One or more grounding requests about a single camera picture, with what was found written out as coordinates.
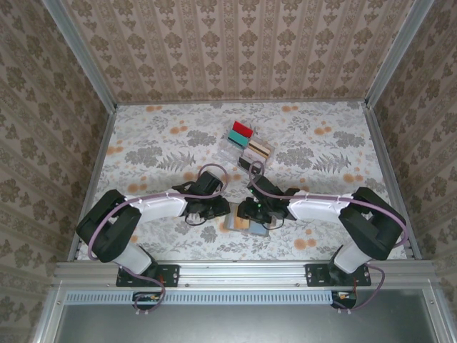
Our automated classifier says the clear acrylic card stand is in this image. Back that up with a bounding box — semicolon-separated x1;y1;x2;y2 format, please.
219;120;278;171

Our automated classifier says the black card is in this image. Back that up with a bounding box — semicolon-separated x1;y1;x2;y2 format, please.
238;156;261;171

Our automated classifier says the teal card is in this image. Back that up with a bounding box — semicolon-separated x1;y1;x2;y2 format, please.
226;129;250;148

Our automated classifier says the beige card with dark stripe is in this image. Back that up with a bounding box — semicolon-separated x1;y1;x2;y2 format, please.
248;138;274;160

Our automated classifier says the red card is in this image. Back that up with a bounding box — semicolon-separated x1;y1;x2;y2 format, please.
231;120;254;139

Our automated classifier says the grey metal sheet panel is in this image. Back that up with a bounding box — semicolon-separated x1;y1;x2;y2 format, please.
55;303;435;343

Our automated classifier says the thin black camera cable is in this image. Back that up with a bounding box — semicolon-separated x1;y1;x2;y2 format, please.
260;213;288;229
184;212;214;227

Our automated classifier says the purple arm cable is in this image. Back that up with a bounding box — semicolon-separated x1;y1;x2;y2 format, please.
87;163;229;317
248;160;408;315

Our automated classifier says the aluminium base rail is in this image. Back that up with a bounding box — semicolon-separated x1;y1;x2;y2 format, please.
53;259;438;287

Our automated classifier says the thin aluminium wall rail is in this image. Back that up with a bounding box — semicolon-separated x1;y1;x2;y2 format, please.
116;101;367;107

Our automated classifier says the white slotted cable duct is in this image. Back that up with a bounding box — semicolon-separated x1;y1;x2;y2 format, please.
66;289;335;305

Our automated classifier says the aluminium side rail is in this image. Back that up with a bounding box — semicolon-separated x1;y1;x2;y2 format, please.
362;101;423;261
66;105;119;264

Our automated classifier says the aluminium frame post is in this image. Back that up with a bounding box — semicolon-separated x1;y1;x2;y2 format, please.
41;0;119;110
363;0;437;108

